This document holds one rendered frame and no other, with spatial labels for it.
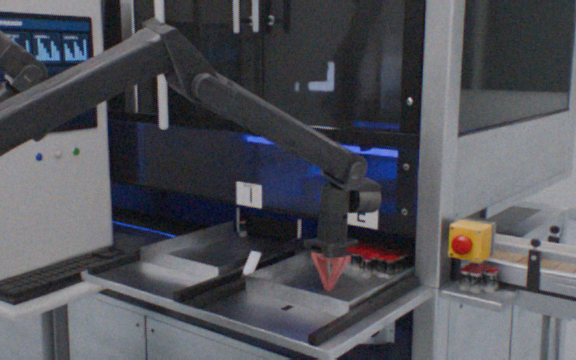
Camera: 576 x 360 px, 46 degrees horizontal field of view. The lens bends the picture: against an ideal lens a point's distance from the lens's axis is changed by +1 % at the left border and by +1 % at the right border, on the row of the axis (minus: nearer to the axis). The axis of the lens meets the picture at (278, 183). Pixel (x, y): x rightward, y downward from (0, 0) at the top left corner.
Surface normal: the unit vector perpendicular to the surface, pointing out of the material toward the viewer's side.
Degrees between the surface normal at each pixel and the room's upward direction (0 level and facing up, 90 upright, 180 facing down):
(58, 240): 90
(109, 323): 90
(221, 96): 104
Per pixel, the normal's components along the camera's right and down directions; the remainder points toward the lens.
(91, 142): 0.83, 0.11
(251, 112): 0.56, 0.34
